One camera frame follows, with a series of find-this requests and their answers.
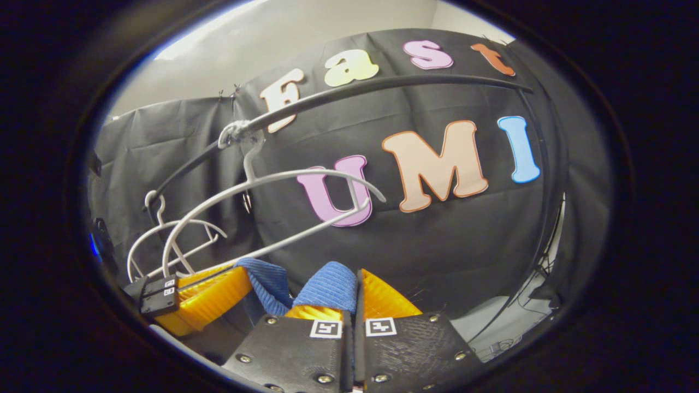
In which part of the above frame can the black backdrop cloth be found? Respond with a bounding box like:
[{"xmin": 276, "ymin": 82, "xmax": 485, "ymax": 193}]
[{"xmin": 87, "ymin": 28, "xmax": 612, "ymax": 328}]

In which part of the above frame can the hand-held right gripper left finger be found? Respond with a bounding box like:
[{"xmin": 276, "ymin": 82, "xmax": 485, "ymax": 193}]
[{"xmin": 221, "ymin": 305, "xmax": 354, "ymax": 392}]

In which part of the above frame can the white plastic hanger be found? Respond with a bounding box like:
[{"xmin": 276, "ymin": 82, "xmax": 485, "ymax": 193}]
[
  {"xmin": 162, "ymin": 121, "xmax": 387, "ymax": 279},
  {"xmin": 127, "ymin": 190, "xmax": 228, "ymax": 283}
]

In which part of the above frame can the black clothes rack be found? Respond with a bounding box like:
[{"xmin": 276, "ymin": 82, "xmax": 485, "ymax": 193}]
[{"xmin": 146, "ymin": 74, "xmax": 568, "ymax": 344}]

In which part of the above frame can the blue corduroy shirt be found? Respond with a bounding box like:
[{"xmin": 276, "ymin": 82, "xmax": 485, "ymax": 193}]
[{"xmin": 235, "ymin": 258, "xmax": 359, "ymax": 323}]

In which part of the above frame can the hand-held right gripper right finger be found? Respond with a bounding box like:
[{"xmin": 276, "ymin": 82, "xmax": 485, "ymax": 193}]
[{"xmin": 355, "ymin": 269, "xmax": 484, "ymax": 392}]

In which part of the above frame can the black backdrop stand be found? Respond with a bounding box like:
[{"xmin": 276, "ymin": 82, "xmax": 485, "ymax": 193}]
[{"xmin": 519, "ymin": 191, "xmax": 566, "ymax": 334}]

